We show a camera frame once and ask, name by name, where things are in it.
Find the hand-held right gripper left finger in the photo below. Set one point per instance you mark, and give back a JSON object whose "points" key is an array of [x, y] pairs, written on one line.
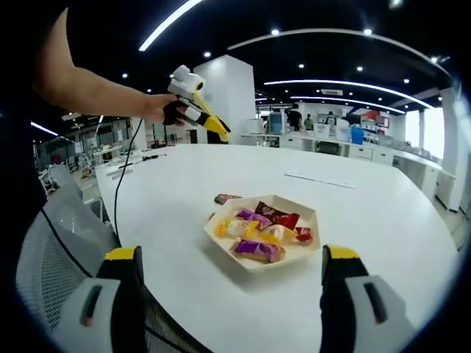
{"points": [[125, 294]]}

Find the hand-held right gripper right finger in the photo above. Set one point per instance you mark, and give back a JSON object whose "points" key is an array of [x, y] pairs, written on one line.
{"points": [[338, 305]]}

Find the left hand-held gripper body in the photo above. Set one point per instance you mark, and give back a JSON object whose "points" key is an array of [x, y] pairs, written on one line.
{"points": [[184, 82]]}

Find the dark red food packet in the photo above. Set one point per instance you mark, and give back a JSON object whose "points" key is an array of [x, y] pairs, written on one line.
{"points": [[230, 198]]}

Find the small red food packet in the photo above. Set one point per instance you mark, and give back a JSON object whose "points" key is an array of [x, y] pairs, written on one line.
{"points": [[304, 233]]}

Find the purple food packet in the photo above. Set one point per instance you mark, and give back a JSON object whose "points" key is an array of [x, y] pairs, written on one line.
{"points": [[252, 215], [257, 248]]}

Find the beige hexagonal container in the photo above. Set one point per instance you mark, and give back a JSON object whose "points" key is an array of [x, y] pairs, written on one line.
{"points": [[307, 218]]}

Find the long red food packet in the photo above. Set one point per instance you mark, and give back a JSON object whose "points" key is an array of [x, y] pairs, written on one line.
{"points": [[279, 217]]}

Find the person's left hand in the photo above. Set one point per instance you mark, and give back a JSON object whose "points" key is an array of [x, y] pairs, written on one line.
{"points": [[156, 106]]}

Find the white square column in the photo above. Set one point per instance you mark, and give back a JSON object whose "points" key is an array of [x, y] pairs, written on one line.
{"points": [[450, 147], [235, 95]]}

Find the pale blue monitor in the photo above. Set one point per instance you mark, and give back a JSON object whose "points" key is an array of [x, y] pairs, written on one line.
{"points": [[276, 123]]}

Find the white mesh office chair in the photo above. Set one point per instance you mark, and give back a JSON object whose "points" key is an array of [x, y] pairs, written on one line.
{"points": [[62, 264]]}

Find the white storage bin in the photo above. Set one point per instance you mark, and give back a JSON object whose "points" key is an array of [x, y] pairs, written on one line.
{"points": [[322, 129]]}

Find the black office chair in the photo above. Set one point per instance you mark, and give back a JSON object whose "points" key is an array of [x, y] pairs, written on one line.
{"points": [[328, 148]]}

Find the blue storage box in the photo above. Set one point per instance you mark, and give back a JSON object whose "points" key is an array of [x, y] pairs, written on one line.
{"points": [[356, 135]]}

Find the row of white office desks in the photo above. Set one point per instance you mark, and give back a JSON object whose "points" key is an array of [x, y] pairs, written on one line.
{"points": [[382, 154]]}

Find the person's dark shirt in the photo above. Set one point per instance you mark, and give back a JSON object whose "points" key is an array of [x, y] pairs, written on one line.
{"points": [[18, 147]]}

